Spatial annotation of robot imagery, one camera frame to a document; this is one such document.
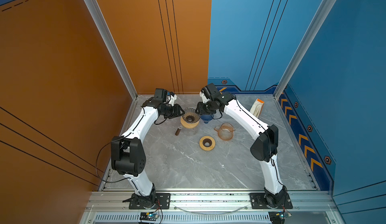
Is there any wooden dripper ring stand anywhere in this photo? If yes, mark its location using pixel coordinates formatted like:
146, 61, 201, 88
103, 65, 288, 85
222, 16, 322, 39
181, 115, 200, 129

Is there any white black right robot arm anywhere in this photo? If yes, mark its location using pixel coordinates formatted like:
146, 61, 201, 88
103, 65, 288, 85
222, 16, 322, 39
196, 83, 288, 209

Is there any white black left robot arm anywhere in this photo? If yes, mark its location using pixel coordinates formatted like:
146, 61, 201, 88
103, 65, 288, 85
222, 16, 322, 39
111, 88, 185, 209

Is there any blue glass ribbed dripper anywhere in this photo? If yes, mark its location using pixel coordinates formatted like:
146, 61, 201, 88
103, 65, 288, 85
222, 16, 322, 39
200, 114, 214, 124

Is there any orange glass pitcher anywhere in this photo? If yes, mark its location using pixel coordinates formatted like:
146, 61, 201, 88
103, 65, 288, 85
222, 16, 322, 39
214, 123, 235, 141

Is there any green circuit board left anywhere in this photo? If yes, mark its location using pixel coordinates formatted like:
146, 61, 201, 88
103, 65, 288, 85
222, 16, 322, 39
139, 212, 160, 223

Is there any green circuit board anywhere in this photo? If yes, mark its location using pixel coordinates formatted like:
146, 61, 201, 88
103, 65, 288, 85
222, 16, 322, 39
139, 212, 160, 223
268, 212, 292, 224

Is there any green circuit board right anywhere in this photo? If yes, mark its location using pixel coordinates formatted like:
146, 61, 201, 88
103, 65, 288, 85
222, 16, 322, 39
268, 212, 292, 224

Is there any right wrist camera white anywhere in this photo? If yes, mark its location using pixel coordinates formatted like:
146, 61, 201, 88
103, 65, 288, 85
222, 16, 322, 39
200, 90, 210, 103

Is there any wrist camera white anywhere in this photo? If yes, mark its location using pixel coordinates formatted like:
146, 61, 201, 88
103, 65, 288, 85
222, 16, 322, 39
166, 92, 177, 106
200, 90, 210, 103

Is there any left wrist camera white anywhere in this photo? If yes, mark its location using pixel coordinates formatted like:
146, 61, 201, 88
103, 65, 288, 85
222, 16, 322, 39
166, 92, 177, 106

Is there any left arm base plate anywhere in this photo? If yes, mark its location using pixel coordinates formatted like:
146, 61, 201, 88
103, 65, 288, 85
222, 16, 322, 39
129, 192, 171, 210

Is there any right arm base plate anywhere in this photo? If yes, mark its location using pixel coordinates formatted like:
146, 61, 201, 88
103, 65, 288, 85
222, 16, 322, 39
249, 192, 293, 210

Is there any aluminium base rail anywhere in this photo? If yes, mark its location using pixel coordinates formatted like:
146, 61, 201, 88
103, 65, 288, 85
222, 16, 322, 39
80, 189, 345, 224

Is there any aluminium corner post left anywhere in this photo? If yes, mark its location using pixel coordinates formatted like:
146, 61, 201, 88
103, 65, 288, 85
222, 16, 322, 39
83, 0, 138, 100

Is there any aluminium corner post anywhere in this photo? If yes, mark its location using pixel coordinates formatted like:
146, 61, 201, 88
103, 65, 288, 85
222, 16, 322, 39
273, 0, 337, 100
83, 0, 138, 100

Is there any aluminium corner post right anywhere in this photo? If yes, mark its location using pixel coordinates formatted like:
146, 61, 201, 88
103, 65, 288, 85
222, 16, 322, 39
273, 0, 337, 100

